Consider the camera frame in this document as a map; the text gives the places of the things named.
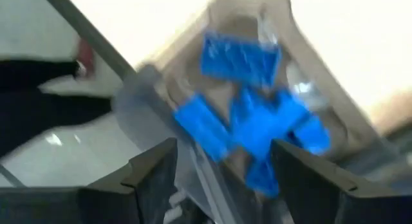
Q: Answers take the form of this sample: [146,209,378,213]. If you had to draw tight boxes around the black stand beam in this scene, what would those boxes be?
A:
[0,58,113,159]

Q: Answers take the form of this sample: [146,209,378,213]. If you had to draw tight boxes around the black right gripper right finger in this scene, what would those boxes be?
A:
[270,139,412,224]

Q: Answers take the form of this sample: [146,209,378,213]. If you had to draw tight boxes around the black metal table frame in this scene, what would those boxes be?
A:
[40,0,136,79]

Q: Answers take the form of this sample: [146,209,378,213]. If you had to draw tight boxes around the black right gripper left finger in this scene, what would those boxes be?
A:
[0,137,178,224]

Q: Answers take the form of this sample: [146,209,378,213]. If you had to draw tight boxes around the small blue toy brick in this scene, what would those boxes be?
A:
[291,116,332,156]

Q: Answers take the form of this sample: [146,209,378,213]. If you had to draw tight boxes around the grey translucent plastic bin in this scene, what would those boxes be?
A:
[112,0,403,224]

